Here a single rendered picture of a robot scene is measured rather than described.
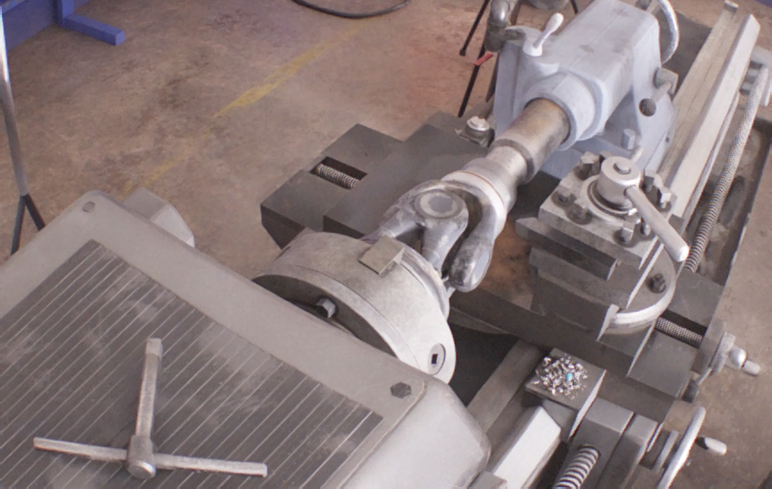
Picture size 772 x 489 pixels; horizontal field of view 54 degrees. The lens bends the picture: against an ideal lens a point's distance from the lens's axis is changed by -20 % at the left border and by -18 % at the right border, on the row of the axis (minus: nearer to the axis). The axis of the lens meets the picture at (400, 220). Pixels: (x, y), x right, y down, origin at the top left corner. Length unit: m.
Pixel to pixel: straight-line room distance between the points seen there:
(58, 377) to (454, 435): 0.34
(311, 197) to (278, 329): 0.87
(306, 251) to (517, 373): 0.50
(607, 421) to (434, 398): 0.73
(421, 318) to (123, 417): 0.42
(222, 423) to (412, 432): 0.15
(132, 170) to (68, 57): 1.05
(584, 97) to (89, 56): 2.87
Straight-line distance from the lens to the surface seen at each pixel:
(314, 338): 0.74
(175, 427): 0.68
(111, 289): 0.79
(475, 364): 1.55
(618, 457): 1.45
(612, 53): 1.58
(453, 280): 1.16
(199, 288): 0.78
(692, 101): 2.20
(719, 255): 2.43
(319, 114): 3.36
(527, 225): 1.25
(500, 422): 1.34
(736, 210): 2.63
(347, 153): 1.70
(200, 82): 3.61
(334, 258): 0.99
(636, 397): 1.41
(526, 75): 1.51
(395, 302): 0.97
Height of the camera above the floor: 1.89
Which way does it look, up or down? 40 degrees down
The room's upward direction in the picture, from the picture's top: 5 degrees clockwise
